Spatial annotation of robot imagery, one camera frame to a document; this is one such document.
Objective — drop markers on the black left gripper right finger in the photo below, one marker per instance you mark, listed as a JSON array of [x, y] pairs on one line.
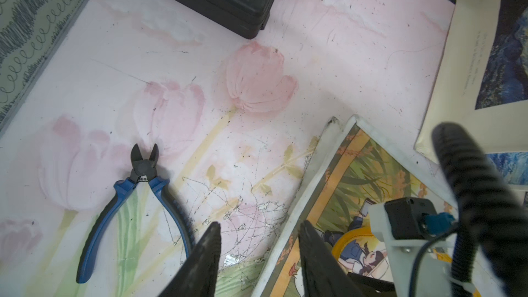
[[322, 275]]

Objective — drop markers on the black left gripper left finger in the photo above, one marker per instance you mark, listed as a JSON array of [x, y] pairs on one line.
[[198, 275]]

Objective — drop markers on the yellow-handled cartoon canvas bag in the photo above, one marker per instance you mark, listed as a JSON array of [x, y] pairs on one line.
[[354, 170]]

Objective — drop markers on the starry night canvas bag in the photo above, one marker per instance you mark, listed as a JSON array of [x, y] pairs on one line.
[[482, 86]]

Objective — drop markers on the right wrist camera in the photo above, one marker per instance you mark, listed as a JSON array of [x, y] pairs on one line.
[[410, 228]]

